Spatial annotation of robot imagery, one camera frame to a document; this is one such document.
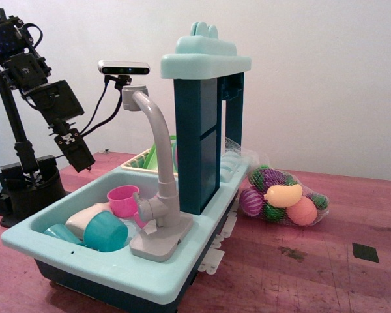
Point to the dark teal shelf tower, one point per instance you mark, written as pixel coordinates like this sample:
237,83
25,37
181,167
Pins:
208,83

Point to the yellow toy mango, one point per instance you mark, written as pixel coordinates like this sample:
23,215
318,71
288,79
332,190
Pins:
282,196

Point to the grey depth camera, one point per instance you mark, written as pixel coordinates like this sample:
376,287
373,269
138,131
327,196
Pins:
121,71

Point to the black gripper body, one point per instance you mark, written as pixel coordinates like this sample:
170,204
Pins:
56,102

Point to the light blue toy cup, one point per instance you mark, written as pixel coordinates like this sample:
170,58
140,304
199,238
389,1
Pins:
60,231

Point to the teal toy pot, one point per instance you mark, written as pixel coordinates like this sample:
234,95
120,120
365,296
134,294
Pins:
105,233

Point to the black camera stand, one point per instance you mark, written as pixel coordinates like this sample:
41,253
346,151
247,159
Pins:
32,183

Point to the pink toy bowl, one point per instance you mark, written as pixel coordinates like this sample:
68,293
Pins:
141,224

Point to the pink toy cup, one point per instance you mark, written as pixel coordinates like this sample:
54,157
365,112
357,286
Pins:
122,202

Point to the grey toy faucet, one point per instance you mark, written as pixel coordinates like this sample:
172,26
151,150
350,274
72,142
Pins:
166,225

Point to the orange toy egg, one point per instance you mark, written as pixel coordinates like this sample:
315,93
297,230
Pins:
302,213

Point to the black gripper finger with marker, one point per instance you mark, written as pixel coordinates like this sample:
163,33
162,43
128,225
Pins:
72,145

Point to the cream toy dish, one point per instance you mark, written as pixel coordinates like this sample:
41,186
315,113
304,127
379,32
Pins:
78,222

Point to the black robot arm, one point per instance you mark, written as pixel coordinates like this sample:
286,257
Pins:
23,69

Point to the mesh bag of toy food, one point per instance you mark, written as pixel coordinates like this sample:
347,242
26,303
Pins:
260,178

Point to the black tape square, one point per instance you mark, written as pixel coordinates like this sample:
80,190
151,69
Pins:
365,252

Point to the teal toy sink basin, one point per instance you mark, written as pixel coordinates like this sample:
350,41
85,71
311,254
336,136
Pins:
120,278

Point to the green toy plate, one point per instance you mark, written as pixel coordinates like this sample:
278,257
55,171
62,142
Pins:
151,162

